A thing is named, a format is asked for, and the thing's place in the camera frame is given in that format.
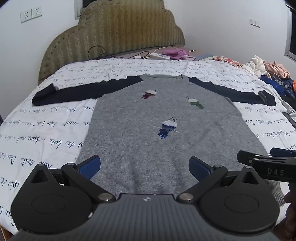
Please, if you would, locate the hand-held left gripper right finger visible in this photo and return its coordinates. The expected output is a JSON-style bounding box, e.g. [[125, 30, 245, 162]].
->
[[177, 156, 263, 205]]

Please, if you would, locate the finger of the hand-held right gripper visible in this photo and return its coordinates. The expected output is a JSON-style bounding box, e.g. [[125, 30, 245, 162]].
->
[[237, 150, 296, 180], [270, 148, 296, 160]]

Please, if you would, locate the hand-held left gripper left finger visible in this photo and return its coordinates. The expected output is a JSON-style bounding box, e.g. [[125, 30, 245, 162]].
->
[[28, 155, 116, 205]]

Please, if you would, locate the grey sweater with navy sleeves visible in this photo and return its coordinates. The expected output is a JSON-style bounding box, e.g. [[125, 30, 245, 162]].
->
[[32, 74, 286, 207]]

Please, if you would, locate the person's right hand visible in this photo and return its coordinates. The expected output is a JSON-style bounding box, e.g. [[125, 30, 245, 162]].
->
[[283, 192, 296, 233]]

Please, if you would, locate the white script-print quilt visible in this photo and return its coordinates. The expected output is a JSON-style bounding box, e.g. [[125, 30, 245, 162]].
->
[[0, 57, 296, 235]]

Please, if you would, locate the blue garment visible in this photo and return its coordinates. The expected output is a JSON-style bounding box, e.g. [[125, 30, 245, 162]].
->
[[260, 74, 296, 100]]

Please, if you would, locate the peach cloth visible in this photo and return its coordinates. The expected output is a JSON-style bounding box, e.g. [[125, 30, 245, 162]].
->
[[264, 61, 291, 79]]

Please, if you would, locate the white padded jacket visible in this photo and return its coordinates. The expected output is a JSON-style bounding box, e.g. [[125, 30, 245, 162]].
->
[[245, 55, 269, 77]]

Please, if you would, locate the colourful patterned cloth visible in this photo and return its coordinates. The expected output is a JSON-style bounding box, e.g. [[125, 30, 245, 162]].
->
[[207, 56, 246, 69]]

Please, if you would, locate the pink cloth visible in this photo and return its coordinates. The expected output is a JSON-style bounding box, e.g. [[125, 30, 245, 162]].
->
[[162, 47, 194, 61]]

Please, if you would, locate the white power strip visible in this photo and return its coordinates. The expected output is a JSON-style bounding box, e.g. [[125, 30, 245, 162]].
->
[[150, 52, 171, 61]]

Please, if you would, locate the olive padded headboard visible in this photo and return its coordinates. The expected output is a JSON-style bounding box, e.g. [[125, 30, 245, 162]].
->
[[38, 0, 185, 84]]

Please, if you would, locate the dark window beside headboard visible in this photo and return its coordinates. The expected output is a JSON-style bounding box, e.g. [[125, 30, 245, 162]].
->
[[74, 0, 98, 20]]

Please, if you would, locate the black cable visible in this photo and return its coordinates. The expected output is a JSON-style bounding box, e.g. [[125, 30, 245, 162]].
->
[[87, 45, 117, 61]]

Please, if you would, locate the window with grey frame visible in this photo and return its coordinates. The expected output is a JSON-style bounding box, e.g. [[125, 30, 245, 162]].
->
[[284, 4, 296, 63]]

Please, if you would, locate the white charger with cable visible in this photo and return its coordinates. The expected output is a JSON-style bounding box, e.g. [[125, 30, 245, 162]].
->
[[132, 51, 151, 60]]

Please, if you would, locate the white wall socket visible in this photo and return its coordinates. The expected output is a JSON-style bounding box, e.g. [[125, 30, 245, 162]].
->
[[21, 10, 32, 23], [31, 7, 43, 19]]

